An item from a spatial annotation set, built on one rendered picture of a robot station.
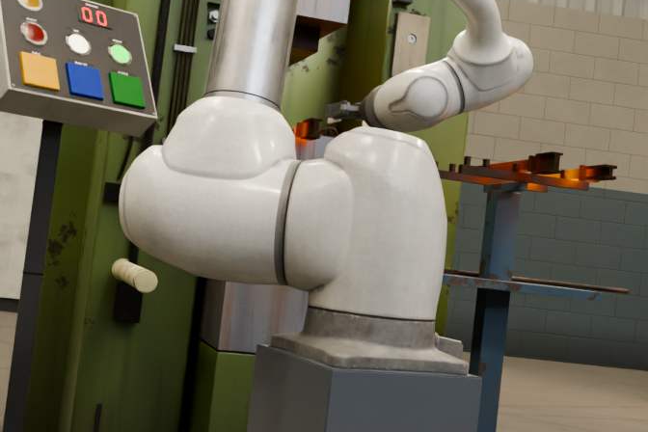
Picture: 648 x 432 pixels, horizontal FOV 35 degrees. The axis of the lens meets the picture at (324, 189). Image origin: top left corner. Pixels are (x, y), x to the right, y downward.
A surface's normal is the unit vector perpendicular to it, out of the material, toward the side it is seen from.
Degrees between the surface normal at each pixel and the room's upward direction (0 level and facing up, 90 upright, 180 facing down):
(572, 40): 90
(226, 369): 90
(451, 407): 90
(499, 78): 120
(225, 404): 90
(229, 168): 73
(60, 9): 60
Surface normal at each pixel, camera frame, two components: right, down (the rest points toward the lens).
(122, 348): 0.29, -0.02
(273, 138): 0.61, -0.42
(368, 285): -0.15, 0.05
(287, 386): -0.88, -0.13
